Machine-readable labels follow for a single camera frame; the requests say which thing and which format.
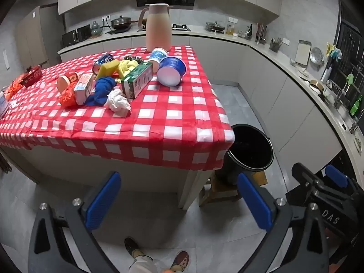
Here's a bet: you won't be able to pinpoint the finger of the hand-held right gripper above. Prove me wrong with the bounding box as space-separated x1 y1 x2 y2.
325 164 360 197
285 162 354 208

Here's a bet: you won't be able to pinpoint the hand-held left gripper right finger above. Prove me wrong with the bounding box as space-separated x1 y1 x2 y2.
237 173 332 273

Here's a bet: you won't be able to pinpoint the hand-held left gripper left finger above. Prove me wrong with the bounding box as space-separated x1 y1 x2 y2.
28 171 122 273

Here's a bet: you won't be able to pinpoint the black bucket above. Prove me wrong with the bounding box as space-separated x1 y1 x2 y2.
215 124 274 185

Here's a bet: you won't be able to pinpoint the white tissue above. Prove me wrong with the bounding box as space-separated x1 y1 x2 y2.
106 89 132 117

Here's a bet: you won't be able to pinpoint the orange mesh bag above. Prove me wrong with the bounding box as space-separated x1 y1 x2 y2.
58 84 77 108

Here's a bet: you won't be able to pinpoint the blue cloth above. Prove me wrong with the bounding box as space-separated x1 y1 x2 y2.
84 76 117 107

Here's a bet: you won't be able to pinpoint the small white orange carton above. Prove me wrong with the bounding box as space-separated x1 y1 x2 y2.
73 73 96 105

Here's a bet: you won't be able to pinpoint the green drink carton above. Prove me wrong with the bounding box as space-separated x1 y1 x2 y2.
121 62 154 100

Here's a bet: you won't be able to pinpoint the yellow sponge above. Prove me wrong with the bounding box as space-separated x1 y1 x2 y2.
95 60 120 81

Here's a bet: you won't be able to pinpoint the yellow cloth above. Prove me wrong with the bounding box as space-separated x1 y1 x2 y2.
114 60 137 79

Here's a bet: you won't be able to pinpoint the blue soda can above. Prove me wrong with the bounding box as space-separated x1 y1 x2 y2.
92 53 115 74

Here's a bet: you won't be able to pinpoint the blue paper bowl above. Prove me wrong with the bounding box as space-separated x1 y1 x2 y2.
157 56 187 87

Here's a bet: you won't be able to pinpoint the white blue patterned paper cup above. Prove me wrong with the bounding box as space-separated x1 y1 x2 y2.
148 48 169 73

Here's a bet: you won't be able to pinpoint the beige kitchen island table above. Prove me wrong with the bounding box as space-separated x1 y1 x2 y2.
0 145 212 209

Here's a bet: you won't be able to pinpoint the wooden stool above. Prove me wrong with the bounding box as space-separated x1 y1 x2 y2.
198 171 268 207

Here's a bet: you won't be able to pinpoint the green bottle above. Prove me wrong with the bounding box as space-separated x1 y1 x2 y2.
349 95 363 117

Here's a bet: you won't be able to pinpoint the person's light trouser leg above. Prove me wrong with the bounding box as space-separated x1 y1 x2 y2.
129 256 158 273

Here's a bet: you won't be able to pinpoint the metal faucet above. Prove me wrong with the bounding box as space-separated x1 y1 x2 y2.
333 82 350 109

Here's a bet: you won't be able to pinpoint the person's right shoe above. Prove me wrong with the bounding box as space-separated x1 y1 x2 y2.
171 251 190 272

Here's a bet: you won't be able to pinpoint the red white checked tablecloth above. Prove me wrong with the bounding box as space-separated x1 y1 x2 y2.
0 45 236 172

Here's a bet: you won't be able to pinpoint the grey kitchen counter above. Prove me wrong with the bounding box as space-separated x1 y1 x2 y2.
58 25 364 194

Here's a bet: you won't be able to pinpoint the metal steamer plate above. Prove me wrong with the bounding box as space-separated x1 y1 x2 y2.
309 47 325 63

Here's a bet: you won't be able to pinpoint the white cutting board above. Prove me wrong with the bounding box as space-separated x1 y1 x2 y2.
294 40 312 65

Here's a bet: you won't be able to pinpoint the yellow blue rubber gloves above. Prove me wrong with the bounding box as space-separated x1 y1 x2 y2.
326 43 343 61

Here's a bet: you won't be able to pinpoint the black window grille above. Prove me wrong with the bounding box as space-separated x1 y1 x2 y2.
330 0 364 114

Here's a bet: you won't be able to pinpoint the orange plastic bag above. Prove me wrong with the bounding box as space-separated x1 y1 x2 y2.
3 75 25 100

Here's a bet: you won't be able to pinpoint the red gift box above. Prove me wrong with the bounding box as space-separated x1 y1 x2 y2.
20 65 43 88

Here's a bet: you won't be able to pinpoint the knife rack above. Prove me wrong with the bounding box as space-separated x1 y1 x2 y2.
255 23 268 44

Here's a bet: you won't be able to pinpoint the black microwave oven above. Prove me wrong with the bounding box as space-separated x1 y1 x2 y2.
62 25 91 47

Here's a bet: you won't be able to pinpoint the frying pan with lid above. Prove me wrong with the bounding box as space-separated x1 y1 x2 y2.
205 21 226 32

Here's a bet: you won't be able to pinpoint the beige refrigerator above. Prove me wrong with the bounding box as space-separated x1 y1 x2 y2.
15 6 50 69

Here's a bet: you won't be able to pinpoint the dark wok with lid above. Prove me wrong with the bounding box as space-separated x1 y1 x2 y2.
110 15 133 30

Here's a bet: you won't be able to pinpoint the pink thermos jug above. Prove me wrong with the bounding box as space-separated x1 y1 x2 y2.
138 3 173 53

